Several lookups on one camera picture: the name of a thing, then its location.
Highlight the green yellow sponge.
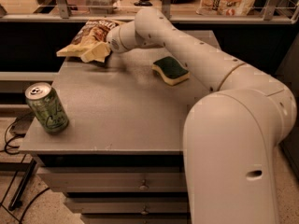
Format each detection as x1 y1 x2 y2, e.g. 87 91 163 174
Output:
151 56 190 86

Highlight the top drawer knob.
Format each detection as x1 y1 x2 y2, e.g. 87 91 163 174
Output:
139 179 149 190

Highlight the grey drawer cabinet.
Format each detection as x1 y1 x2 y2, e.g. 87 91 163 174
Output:
21 48 209 224

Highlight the green soda can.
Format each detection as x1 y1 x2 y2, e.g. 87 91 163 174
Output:
25 82 68 133

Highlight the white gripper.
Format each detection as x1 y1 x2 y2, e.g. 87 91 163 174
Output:
80 21 144 63

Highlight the black cables left floor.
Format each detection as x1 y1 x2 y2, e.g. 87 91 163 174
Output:
0 111 50 224

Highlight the drawer knob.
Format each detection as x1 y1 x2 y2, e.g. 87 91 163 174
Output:
140 206 149 216
139 179 149 190

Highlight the brown chip bag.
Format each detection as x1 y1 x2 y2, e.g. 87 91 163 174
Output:
56 19 122 58

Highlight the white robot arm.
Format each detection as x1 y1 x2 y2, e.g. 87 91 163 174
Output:
107 8 297 224

